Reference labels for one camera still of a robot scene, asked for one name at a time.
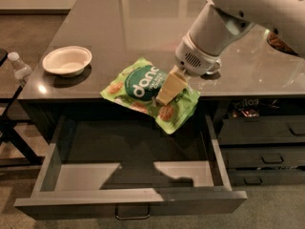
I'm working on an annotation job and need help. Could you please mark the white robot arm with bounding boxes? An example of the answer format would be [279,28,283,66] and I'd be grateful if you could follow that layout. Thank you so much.
[156,0,305,105]

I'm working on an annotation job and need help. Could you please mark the green rice chip bag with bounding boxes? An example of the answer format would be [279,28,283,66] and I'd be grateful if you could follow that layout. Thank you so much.
[100,58,199,135]

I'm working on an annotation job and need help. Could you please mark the metal drawer handle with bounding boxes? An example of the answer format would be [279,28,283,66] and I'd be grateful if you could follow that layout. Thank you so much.
[114,205,151,220]

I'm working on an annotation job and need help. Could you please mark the open grey top drawer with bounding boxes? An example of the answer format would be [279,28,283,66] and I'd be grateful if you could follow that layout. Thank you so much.
[14,114,247,219]

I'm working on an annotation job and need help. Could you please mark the black folding stand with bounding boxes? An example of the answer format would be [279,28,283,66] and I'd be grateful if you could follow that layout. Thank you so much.
[0,49,43,168]

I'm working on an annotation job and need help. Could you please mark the white paper bowl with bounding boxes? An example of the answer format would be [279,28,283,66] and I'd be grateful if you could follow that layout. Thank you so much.
[42,46,92,77]

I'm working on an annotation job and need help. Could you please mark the dark right drawer unit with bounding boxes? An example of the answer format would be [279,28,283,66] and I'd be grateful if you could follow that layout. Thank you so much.
[210,98,305,186]

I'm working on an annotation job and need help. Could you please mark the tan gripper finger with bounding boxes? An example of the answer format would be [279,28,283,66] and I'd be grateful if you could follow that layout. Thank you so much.
[156,65,190,106]

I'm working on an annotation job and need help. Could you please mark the glass jar of nuts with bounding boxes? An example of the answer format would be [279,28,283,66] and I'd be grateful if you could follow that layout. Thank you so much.
[267,31,298,55]

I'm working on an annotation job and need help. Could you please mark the clear plastic water bottle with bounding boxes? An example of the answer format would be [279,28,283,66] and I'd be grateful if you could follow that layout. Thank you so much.
[8,52,32,88]

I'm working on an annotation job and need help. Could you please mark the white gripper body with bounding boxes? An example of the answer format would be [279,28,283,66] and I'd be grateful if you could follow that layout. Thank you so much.
[175,33,221,76]

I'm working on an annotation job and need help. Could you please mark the snack packs in drawer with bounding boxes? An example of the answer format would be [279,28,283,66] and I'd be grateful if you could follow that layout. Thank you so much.
[231,98,280,118]

